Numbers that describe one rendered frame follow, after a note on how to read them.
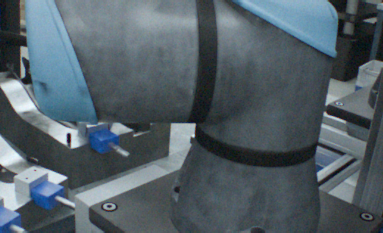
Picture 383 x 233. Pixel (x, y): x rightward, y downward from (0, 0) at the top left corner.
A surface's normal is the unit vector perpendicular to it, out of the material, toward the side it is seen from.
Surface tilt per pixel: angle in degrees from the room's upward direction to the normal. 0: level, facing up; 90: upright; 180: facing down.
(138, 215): 0
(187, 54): 74
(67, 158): 90
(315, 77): 90
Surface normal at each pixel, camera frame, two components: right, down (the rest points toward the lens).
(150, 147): 0.70, 0.32
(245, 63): 0.18, 0.18
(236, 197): -0.29, 0.04
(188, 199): -0.78, -0.15
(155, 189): 0.08, -0.92
